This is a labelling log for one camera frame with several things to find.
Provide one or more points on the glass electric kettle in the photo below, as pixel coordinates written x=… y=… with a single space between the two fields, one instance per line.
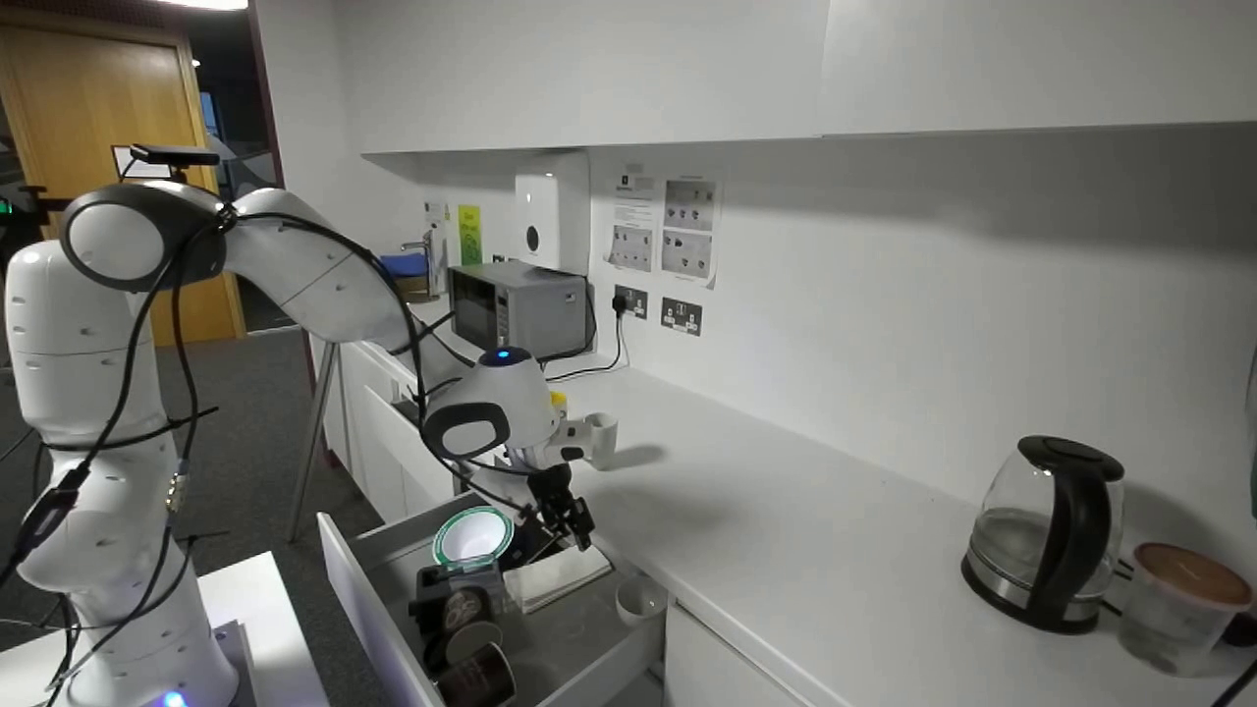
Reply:
x=1085 y=552

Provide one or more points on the green rimmed white plate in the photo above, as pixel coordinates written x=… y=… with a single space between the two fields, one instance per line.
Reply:
x=472 y=540

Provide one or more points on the small white mug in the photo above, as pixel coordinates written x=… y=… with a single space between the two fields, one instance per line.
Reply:
x=636 y=599

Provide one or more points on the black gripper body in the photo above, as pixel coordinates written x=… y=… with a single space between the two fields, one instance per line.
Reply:
x=551 y=484

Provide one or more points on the white paper pouch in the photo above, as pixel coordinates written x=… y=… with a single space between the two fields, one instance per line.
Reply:
x=565 y=577

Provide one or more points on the silver microwave oven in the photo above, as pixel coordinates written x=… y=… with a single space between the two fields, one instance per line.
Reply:
x=537 y=317

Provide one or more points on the plain white mug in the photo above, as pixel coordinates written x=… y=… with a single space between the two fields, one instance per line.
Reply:
x=590 y=438

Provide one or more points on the tall white instruction notice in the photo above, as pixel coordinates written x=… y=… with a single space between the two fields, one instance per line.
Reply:
x=635 y=244

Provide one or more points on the white paper towel dispenser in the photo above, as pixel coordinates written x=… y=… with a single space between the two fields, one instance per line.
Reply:
x=537 y=218

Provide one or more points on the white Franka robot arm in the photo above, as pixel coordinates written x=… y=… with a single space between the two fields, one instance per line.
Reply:
x=80 y=369

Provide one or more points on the small picture notice sheet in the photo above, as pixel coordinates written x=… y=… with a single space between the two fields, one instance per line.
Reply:
x=687 y=206
x=687 y=259

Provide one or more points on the white wall cabinets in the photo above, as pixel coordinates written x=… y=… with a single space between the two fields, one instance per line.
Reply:
x=788 y=65

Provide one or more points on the black camera stand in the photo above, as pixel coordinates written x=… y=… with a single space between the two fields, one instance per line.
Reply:
x=25 y=206

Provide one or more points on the yellow green notice sheet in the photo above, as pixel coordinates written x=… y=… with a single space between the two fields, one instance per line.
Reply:
x=470 y=239

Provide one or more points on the black camera on mount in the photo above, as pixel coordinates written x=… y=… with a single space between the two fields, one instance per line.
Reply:
x=170 y=155

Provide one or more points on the white tub brown lid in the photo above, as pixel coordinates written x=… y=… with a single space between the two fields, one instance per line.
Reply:
x=1185 y=609

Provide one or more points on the black mug with script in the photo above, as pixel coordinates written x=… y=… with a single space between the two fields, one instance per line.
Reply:
x=475 y=672

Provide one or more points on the white kitchen counter unit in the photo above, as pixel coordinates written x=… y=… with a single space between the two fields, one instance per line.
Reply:
x=788 y=552

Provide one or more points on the blue box stack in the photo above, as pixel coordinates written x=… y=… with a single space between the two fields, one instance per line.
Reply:
x=404 y=264

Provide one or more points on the wooden door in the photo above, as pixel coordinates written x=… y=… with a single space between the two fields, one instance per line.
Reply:
x=80 y=91

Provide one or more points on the double wall socket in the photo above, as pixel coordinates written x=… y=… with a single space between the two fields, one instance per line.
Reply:
x=681 y=317
x=628 y=302

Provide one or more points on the white robot stand table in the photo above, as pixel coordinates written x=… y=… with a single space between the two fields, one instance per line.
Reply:
x=269 y=632

